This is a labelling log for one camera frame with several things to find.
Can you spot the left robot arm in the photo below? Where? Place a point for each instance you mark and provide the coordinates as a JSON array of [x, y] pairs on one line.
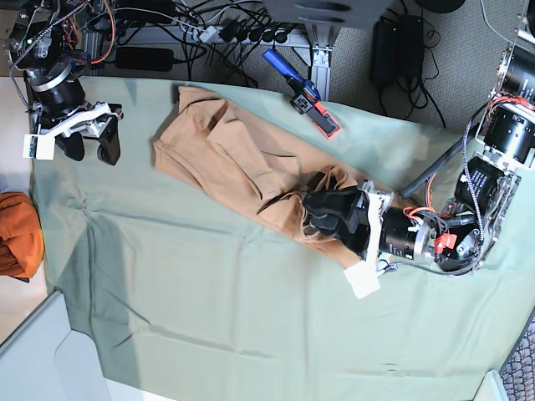
[[498, 142]]

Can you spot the white power strip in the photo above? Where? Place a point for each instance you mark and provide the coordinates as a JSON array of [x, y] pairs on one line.
[[282, 35]]

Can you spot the dark orange folded garment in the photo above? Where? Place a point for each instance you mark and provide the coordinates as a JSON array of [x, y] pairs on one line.
[[22, 245]]

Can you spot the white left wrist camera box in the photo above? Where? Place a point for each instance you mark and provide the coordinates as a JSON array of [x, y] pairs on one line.
[[362, 278]]

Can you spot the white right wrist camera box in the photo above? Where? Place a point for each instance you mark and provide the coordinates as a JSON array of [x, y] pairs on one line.
[[39, 147]]

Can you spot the black power adapter pair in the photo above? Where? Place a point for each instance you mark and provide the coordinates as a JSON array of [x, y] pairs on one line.
[[398, 50]]

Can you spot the purple patterned mat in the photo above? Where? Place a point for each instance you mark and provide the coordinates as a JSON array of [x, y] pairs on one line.
[[517, 372]]

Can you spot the black power brick left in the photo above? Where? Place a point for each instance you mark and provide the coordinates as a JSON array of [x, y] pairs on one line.
[[148, 59]]

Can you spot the light green table cloth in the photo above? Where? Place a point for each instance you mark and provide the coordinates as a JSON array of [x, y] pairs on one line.
[[186, 298]]

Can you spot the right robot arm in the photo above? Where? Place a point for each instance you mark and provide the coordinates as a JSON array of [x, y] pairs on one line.
[[44, 46]]

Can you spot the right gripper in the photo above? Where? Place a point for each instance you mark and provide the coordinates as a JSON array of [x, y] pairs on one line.
[[94, 121]]

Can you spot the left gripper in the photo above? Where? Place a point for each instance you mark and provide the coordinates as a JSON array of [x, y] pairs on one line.
[[354, 215]]

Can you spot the tan orange T-shirt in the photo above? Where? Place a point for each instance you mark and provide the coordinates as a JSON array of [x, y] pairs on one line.
[[251, 166]]

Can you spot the blue clamp at middle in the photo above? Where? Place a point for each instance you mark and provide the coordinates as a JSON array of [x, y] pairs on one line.
[[306, 99]]

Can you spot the grey plastic bin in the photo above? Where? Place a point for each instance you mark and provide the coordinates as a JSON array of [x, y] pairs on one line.
[[45, 359]]

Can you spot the aluminium frame post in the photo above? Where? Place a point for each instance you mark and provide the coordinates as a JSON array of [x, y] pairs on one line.
[[318, 54]]

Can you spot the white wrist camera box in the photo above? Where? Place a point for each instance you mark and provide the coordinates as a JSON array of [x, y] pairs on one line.
[[39, 147], [362, 278]]

